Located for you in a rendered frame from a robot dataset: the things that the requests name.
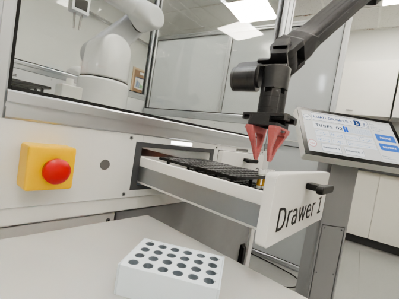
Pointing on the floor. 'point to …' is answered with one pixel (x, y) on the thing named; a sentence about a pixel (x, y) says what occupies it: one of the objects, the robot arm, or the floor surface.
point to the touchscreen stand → (327, 236)
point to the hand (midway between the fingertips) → (262, 156)
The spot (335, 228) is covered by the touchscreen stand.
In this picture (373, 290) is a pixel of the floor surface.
